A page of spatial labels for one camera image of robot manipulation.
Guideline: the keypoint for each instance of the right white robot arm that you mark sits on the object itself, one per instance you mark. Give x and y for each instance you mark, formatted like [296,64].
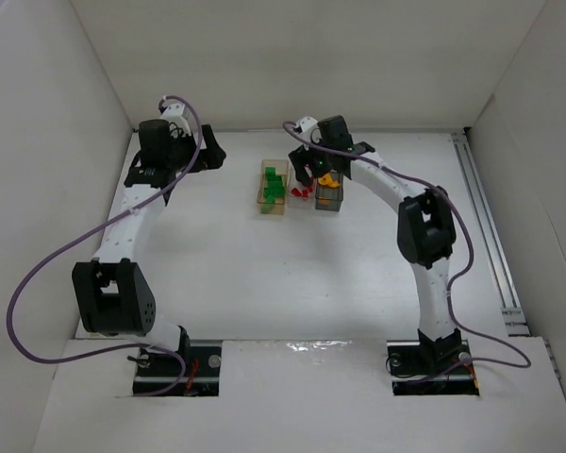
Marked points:
[427,226]

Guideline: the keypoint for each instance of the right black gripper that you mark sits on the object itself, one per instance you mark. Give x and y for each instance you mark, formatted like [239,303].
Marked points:
[305,160]

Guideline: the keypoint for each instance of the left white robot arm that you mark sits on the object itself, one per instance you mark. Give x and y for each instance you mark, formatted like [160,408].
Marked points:
[113,296]

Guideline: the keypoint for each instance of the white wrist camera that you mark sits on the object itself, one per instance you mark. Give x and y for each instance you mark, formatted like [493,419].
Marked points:
[305,128]
[175,114]

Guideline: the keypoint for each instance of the orange quarter-round lego piece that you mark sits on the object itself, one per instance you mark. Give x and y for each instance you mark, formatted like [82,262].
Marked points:
[324,180]

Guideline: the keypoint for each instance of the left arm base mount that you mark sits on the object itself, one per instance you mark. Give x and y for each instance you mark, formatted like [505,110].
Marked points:
[155,372]

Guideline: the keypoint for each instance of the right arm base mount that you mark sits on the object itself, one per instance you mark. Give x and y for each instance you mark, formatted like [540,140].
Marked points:
[412,375]

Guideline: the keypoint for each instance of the amber transparent bin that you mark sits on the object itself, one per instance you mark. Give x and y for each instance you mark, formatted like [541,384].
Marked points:
[271,205]

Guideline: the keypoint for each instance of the grey transparent bin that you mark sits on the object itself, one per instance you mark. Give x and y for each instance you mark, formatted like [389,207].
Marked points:
[335,195]

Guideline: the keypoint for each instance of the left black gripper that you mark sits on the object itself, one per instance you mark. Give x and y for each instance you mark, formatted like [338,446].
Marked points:
[207,151]

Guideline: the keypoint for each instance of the clear transparent bin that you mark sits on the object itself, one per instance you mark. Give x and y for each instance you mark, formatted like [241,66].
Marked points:
[298,202]

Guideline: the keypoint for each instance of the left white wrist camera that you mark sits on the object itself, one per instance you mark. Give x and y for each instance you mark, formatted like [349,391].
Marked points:
[175,114]

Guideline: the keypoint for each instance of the aluminium rail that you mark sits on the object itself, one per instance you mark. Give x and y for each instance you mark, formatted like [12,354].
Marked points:
[511,308]

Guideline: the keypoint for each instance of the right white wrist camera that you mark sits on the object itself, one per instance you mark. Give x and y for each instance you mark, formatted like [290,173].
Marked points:
[305,128]

